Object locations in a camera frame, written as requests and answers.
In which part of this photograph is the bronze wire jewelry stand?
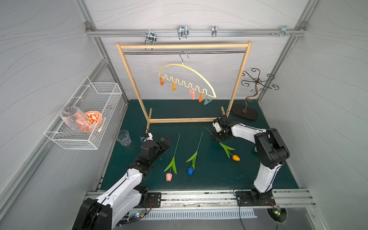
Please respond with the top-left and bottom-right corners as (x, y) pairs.
(231, 68), (279, 120)

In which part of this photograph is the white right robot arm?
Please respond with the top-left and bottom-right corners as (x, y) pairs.
(212, 115), (290, 201)

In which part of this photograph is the metal hook bracket small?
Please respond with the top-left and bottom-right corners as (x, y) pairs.
(211, 25), (217, 37)

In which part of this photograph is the orange yellow tulip flower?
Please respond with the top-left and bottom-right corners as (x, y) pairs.
(217, 142), (241, 162)

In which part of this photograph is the wooden clothes rack frame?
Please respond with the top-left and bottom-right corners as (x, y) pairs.
(117, 41), (253, 133)

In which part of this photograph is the metal hook bracket left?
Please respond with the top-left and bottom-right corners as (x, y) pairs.
(145, 30), (157, 45)

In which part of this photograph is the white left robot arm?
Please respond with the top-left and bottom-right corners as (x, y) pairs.
(72, 133), (170, 230)

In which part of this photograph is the clear plastic pitcher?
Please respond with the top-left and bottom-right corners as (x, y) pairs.
(60, 106), (89, 131)

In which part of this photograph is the aluminium top rail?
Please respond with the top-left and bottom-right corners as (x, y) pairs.
(84, 22), (307, 39)

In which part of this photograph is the orange white patterned bowl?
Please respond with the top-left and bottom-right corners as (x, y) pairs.
(80, 111), (104, 133)

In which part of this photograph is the yellow wavy clothes hanger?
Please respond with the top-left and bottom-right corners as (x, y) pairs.
(157, 52), (218, 99)

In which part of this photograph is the pink tulip flower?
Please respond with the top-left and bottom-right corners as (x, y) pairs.
(163, 134), (181, 182)

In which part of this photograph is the orange clip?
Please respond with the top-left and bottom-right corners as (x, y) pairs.
(198, 92), (205, 103)
(160, 76), (165, 86)
(172, 82), (177, 91)

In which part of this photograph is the pink clothes clip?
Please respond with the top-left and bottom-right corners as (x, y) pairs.
(189, 90), (196, 100)

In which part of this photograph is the blue tulip flower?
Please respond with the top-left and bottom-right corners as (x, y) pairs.
(186, 132), (203, 176)

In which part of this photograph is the clear faceted drinking glass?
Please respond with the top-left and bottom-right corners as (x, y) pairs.
(117, 130), (131, 147)

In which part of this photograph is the metal hook bracket right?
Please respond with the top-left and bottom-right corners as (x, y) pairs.
(270, 26), (296, 37)

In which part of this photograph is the metal hook bracket middle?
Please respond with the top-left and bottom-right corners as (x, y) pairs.
(177, 25), (189, 40)

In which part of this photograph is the white wire wall basket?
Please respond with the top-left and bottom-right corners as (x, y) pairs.
(44, 77), (122, 150)

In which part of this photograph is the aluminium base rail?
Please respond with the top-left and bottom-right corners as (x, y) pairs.
(83, 188), (317, 209)

